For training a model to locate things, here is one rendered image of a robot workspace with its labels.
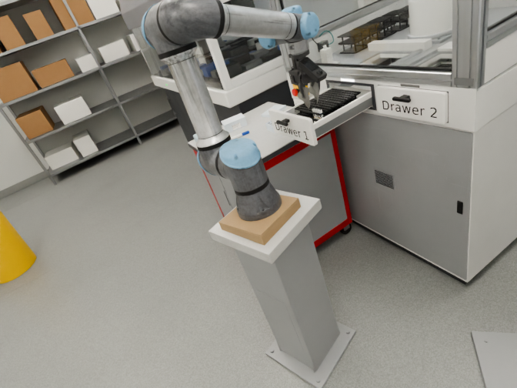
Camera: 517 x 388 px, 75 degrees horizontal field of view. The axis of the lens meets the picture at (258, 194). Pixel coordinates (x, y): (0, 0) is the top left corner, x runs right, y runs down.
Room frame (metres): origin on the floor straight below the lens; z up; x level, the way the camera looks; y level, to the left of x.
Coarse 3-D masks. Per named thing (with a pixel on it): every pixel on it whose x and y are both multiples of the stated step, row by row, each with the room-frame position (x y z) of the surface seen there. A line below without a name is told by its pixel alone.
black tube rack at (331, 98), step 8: (320, 96) 1.44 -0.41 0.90; (328, 96) 1.41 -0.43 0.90; (336, 96) 1.37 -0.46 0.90; (344, 96) 1.34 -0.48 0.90; (352, 96) 1.31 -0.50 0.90; (304, 104) 1.43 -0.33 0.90; (312, 104) 1.38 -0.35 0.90; (320, 104) 1.35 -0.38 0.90; (328, 104) 1.33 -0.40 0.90; (336, 104) 1.30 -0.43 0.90; (344, 104) 1.33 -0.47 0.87; (304, 112) 1.41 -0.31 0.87; (328, 112) 1.31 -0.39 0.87; (312, 120) 1.31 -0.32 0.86
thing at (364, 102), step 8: (336, 88) 1.52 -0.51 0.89; (344, 88) 1.47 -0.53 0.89; (352, 88) 1.42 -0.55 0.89; (360, 88) 1.39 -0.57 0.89; (312, 96) 1.50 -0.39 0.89; (360, 96) 1.38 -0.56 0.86; (368, 96) 1.29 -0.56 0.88; (352, 104) 1.26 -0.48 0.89; (360, 104) 1.27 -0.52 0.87; (368, 104) 1.29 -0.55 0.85; (296, 112) 1.45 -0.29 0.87; (336, 112) 1.23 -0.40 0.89; (344, 112) 1.24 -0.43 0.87; (352, 112) 1.26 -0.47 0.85; (360, 112) 1.28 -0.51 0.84; (320, 120) 1.21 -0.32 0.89; (328, 120) 1.22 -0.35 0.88; (336, 120) 1.23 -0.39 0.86; (344, 120) 1.24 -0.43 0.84; (320, 128) 1.20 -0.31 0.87; (328, 128) 1.21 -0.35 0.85
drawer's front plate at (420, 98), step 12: (384, 96) 1.22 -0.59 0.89; (396, 96) 1.16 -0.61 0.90; (420, 96) 1.07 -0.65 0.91; (432, 96) 1.02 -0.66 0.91; (444, 96) 0.98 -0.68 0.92; (384, 108) 1.22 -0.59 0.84; (408, 108) 1.12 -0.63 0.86; (420, 108) 1.07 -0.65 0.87; (444, 108) 0.98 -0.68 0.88; (432, 120) 1.02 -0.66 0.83; (444, 120) 0.98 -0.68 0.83
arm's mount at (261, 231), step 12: (288, 204) 0.89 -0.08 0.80; (228, 216) 0.94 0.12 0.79; (276, 216) 0.84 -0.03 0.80; (288, 216) 0.86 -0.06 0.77; (228, 228) 0.89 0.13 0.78; (240, 228) 0.85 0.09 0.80; (252, 228) 0.83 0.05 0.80; (264, 228) 0.81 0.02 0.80; (276, 228) 0.82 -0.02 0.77; (252, 240) 0.82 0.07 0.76; (264, 240) 0.78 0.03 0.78
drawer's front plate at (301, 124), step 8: (272, 112) 1.40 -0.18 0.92; (280, 112) 1.34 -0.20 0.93; (288, 112) 1.31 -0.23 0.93; (272, 120) 1.42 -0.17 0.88; (280, 120) 1.36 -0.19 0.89; (296, 120) 1.24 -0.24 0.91; (304, 120) 1.19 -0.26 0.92; (280, 128) 1.37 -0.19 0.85; (288, 128) 1.31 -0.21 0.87; (296, 128) 1.25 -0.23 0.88; (304, 128) 1.20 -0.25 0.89; (312, 128) 1.17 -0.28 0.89; (288, 136) 1.33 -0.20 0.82; (296, 136) 1.27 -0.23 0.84; (304, 136) 1.21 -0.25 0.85; (312, 136) 1.16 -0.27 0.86; (312, 144) 1.17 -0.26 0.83
